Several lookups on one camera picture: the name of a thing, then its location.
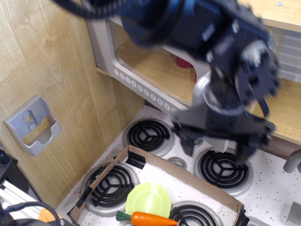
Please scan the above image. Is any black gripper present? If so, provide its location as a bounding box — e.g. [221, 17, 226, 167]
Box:
[171, 104, 275, 163]

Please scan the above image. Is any grey toy microwave door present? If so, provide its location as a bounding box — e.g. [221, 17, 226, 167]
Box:
[87, 17, 210, 114]

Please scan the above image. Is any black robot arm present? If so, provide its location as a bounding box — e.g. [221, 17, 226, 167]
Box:
[57, 0, 281, 162]

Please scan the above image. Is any red cup inside microwave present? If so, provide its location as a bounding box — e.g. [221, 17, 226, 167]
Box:
[175, 56, 193, 68]

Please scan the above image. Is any back right stove burner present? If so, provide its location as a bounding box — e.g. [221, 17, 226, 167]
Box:
[193, 147, 253, 197]

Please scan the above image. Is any stove burner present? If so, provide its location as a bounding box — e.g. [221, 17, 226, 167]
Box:
[86, 163, 140, 217]
[193, 147, 253, 197]
[169, 201, 223, 226]
[122, 119, 175, 157]

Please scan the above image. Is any grey stove knob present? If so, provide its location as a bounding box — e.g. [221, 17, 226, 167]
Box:
[167, 157, 187, 170]

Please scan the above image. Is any back left stove burner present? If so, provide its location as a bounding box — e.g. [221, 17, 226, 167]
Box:
[122, 119, 175, 157]

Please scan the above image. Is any front right stove burner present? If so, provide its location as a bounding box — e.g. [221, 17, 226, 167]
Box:
[169, 201, 223, 226]

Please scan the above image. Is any grey sink faucet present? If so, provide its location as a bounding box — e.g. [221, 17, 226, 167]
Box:
[283, 149, 301, 173]

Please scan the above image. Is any wooden shelf cabinet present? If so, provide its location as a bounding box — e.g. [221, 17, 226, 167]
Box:
[95, 0, 301, 144]

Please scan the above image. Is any light green plastic plate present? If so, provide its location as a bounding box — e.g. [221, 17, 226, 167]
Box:
[125, 182, 171, 218]

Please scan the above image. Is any orange toy carrot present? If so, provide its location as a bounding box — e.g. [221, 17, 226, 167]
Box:
[116, 211, 178, 226]

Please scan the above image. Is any front left stove burner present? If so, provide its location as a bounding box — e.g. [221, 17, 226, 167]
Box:
[86, 163, 140, 217]

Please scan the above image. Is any brown cardboard barrier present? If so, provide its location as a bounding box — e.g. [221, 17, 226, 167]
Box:
[66, 145, 249, 226]

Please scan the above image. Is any black equipment at left edge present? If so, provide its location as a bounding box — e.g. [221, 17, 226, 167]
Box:
[0, 150, 67, 226]

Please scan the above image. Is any grey wall phone holder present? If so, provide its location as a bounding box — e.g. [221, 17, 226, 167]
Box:
[4, 95, 62, 157]

